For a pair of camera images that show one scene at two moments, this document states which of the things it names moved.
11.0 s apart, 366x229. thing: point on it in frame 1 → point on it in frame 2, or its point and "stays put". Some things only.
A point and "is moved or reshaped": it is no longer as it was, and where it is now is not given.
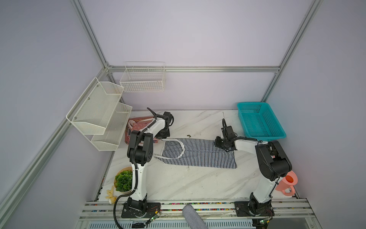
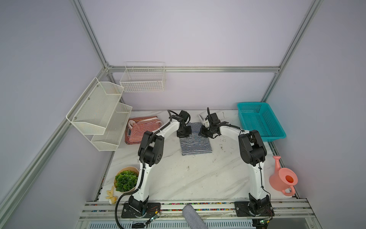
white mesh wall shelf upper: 90,114 stays put
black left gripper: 167,134 → 188,132
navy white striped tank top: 199,152 is moved or reshaped
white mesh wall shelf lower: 114,131 stays put
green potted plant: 123,180 stays put
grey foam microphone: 193,218 stays put
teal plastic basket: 259,121 stays put
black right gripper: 217,140 → 202,131
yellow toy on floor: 112,199 stays put
